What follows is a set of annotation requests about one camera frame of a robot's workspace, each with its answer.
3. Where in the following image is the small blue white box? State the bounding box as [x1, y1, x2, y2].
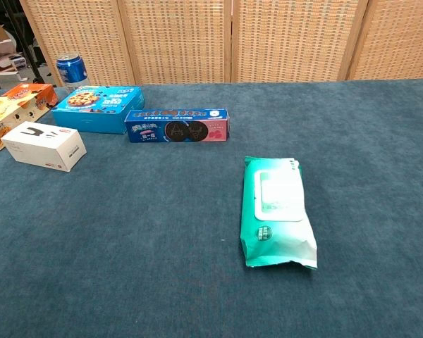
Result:
[8, 54, 26, 70]

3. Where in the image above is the woven rattan screen panel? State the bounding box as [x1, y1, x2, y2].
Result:
[117, 0, 233, 86]
[346, 0, 423, 81]
[231, 0, 369, 83]
[19, 0, 135, 87]

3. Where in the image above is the green wet wipes pack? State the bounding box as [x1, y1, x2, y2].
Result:
[240, 156, 319, 270]

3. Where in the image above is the black tripod stand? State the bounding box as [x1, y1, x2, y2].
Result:
[5, 0, 47, 85]

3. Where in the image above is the blue table cloth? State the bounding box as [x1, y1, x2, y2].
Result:
[0, 77, 423, 338]

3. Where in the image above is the blue drink can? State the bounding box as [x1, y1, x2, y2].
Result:
[56, 52, 89, 88]

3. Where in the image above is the orange snack box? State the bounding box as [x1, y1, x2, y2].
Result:
[0, 83, 59, 152]

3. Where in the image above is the blue chocolate chip cookie box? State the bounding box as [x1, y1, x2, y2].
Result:
[51, 86, 145, 135]

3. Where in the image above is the white open cardboard box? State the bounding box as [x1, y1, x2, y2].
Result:
[0, 13, 18, 56]

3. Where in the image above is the blue Oreo cookie box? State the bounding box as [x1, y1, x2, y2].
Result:
[124, 108, 231, 144]

